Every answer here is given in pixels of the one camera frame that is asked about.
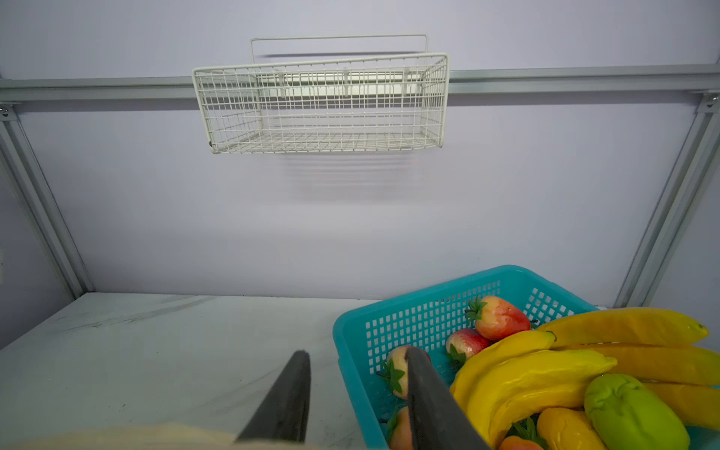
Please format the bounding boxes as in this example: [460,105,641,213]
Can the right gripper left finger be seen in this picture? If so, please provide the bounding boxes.
[235,350,311,444]

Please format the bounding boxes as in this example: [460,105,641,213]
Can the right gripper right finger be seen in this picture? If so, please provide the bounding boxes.
[406,347,491,449]

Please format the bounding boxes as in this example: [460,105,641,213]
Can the cream banana print plastic bag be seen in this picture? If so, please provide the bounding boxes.
[2,424,318,449]

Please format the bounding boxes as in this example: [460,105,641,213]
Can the teal plastic fruit basket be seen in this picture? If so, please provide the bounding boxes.
[333,265,596,449]

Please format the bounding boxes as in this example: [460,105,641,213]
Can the yellow fake banana bunch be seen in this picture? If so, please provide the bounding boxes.
[450,309,719,449]

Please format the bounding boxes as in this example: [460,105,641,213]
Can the orange fake fruit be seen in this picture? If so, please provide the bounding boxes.
[537,408,608,450]

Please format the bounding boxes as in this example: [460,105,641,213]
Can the green fake pear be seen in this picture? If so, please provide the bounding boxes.
[584,374,690,449]

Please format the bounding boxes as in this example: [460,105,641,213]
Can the white wire wall basket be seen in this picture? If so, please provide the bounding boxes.
[191,50,450,154]

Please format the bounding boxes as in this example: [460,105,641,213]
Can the aluminium frame corner post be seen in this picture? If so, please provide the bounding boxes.
[1,102,96,299]
[613,91,719,309]

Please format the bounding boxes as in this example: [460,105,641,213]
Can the left aluminium frame corner post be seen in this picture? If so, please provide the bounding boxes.
[1,102,96,299]

